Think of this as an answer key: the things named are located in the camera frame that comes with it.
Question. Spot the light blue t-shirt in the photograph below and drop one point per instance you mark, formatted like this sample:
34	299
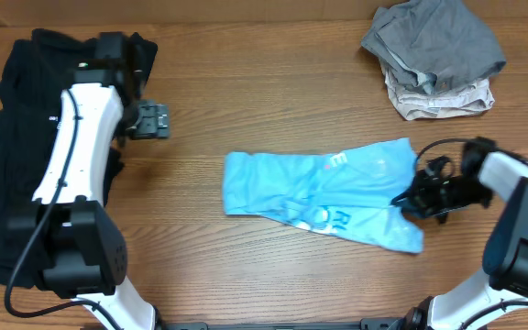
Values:
346	194

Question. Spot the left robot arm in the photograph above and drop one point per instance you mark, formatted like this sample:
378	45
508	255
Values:
71	246

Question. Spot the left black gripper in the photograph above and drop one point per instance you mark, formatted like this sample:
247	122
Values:
148	125

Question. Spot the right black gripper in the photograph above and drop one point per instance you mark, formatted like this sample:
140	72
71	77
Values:
419	202

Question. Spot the folded grey garment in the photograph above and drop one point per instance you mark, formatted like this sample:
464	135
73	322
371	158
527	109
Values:
433	46

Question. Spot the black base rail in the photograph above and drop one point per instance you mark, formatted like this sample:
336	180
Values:
388	323

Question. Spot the folded beige garment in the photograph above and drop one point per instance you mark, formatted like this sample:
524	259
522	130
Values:
469	100

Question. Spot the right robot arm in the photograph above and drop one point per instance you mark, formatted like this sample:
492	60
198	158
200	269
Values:
500	286

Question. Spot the black t-shirt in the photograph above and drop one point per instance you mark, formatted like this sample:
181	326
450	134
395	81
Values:
31	99

